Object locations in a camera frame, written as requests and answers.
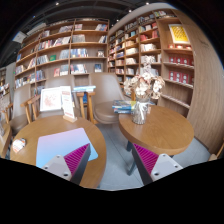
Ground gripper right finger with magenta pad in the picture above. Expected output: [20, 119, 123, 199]
[132, 144, 182, 185]

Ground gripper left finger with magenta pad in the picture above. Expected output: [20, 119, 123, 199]
[42, 144, 91, 185]

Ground books on chair arm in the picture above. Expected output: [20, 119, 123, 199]
[73, 85, 96, 92]

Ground blue pink gradient mouse pad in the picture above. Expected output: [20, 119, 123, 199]
[36, 128, 98, 168]

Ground round wooden table right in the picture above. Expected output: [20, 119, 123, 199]
[119, 105, 194, 156]

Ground round wooden table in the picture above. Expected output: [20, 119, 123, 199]
[119, 105, 194, 156]
[10, 115, 106, 188]

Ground round wooden table left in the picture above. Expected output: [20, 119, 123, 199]
[10, 115, 106, 188]

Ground glass vase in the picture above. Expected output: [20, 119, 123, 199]
[132, 98, 149, 125]

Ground sign card on wooden stand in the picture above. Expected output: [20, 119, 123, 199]
[61, 86, 77, 123]

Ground stack of books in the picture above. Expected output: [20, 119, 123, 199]
[112, 100, 135, 114]

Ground white framed picture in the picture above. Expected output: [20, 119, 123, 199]
[40, 87, 61, 112]

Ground beige armchair left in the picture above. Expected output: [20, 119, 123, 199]
[3, 74, 81, 136]

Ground beige armchair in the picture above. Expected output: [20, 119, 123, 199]
[3, 74, 81, 136]
[87, 72, 124, 124]

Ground dried flower bouquet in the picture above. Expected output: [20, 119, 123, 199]
[124, 56, 165, 99]

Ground beige armchair centre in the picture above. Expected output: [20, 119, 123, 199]
[87, 72, 124, 124]

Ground wooden bookshelf left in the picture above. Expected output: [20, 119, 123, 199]
[15, 18, 109, 95]

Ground wooden bookshelf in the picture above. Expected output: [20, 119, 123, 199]
[15, 18, 109, 95]
[108, 8, 194, 116]

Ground wooden bookshelf right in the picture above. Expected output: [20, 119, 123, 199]
[108, 8, 194, 116]

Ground yellow framed poster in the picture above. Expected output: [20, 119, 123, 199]
[169, 24, 190, 44]

